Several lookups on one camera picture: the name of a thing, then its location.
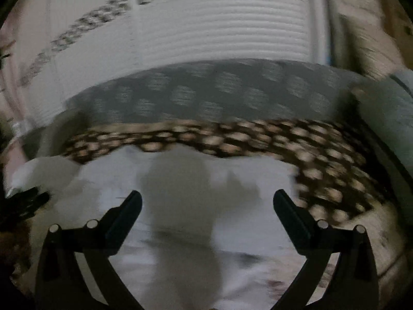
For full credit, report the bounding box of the grey patterned headboard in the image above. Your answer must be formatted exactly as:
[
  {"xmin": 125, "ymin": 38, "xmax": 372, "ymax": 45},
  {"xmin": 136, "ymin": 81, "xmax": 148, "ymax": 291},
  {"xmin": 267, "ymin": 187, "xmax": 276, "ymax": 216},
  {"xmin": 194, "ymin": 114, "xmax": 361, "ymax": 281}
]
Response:
[{"xmin": 66, "ymin": 59, "xmax": 360, "ymax": 126}]

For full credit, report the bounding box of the grey striped quilt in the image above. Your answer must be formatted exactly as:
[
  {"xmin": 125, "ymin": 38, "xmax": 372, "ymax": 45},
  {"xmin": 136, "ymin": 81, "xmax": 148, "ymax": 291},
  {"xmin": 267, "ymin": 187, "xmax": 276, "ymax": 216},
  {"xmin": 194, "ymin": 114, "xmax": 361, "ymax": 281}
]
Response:
[{"xmin": 353, "ymin": 69, "xmax": 413, "ymax": 230}]

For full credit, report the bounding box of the cream rolled bedding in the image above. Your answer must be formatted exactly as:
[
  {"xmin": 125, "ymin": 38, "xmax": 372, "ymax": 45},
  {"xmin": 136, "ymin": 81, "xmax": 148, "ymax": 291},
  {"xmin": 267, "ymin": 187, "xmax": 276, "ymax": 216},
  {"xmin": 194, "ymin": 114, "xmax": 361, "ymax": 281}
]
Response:
[{"xmin": 331, "ymin": 0, "xmax": 407, "ymax": 80}]

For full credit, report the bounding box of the brown floral blanket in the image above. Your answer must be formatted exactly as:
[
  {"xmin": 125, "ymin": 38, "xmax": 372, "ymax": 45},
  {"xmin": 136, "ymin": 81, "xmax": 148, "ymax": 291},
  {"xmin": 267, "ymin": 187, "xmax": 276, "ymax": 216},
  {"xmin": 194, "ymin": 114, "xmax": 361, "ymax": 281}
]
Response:
[{"xmin": 61, "ymin": 118, "xmax": 412, "ymax": 310}]

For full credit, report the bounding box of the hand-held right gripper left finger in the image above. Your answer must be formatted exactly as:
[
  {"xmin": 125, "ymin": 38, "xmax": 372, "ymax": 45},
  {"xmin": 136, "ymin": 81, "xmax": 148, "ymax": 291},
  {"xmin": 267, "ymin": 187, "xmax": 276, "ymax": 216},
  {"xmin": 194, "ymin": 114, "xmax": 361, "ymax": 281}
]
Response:
[{"xmin": 35, "ymin": 190, "xmax": 144, "ymax": 310}]

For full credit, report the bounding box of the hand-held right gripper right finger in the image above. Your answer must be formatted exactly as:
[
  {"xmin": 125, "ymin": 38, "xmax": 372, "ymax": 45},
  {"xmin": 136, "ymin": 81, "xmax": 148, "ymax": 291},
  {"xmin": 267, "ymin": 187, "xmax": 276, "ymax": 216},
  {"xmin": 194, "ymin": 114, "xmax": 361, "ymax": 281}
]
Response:
[{"xmin": 273, "ymin": 189, "xmax": 380, "ymax": 310}]

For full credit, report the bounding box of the white louvred wardrobe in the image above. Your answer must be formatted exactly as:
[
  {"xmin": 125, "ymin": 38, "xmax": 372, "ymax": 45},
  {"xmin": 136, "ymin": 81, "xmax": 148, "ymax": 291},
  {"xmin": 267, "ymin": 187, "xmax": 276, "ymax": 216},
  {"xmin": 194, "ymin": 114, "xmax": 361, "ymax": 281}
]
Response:
[{"xmin": 19, "ymin": 0, "xmax": 333, "ymax": 126}]

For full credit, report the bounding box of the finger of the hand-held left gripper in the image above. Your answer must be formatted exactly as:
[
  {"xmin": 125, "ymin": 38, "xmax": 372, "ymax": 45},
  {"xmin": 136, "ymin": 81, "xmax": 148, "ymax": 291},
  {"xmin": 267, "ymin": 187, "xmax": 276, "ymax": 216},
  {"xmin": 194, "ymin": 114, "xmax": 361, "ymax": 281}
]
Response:
[{"xmin": 3, "ymin": 188, "xmax": 51, "ymax": 218}]

